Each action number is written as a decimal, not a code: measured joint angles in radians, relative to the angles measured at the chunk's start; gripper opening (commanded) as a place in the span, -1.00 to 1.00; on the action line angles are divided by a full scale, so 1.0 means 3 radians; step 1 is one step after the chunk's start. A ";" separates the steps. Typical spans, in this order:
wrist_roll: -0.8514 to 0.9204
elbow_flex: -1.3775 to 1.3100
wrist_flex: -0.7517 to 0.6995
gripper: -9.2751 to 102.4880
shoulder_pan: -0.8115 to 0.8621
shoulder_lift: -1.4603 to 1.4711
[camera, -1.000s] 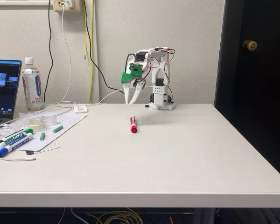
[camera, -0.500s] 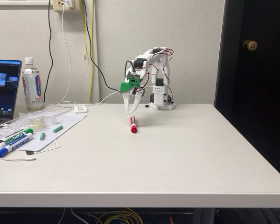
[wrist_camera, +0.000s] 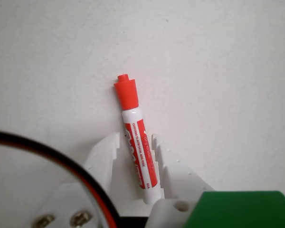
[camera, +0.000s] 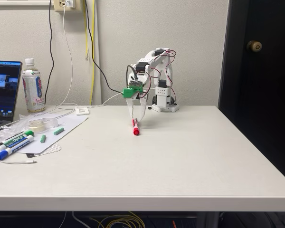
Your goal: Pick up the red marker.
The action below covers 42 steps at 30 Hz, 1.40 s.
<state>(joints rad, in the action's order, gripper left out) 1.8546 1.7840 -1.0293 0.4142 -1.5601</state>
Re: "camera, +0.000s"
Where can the red Expo marker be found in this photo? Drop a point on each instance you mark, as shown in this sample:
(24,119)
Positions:
(136,129)

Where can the green Expo marker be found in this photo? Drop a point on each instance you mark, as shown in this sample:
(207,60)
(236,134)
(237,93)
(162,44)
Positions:
(15,140)

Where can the blue Expo marker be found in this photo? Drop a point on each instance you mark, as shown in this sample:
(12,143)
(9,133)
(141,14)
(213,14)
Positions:
(3,154)

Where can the white USB hub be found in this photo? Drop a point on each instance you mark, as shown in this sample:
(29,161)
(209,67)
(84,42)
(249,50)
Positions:
(82,110)

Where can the white mesh mat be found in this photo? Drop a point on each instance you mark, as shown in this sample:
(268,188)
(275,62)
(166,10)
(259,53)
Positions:
(66,126)

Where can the small green cylinder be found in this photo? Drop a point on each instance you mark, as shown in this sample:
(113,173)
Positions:
(43,138)
(58,131)

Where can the clear tape roll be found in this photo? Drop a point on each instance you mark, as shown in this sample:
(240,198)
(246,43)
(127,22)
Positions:
(41,124)

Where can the clear plastic drink bottle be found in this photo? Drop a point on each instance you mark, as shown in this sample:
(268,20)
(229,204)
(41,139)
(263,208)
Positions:
(33,95)

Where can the white charger plug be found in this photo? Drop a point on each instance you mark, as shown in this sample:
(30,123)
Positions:
(70,3)

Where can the brass door knob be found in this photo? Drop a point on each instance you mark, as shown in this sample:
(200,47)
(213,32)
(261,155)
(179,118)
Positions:
(254,46)

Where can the small black card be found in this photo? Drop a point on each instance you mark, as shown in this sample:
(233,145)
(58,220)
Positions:
(30,155)

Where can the black door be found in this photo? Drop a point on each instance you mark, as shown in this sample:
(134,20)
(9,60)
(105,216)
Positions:
(263,95)

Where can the clear plastic bags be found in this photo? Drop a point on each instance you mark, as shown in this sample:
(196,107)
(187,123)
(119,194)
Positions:
(13,128)

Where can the open laptop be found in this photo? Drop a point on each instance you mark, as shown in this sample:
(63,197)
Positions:
(4,95)

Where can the green gripper camera module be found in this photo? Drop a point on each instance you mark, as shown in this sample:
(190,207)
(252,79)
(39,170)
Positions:
(131,92)

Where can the beige wall outlet plate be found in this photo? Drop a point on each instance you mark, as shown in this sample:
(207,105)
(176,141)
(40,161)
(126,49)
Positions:
(58,7)

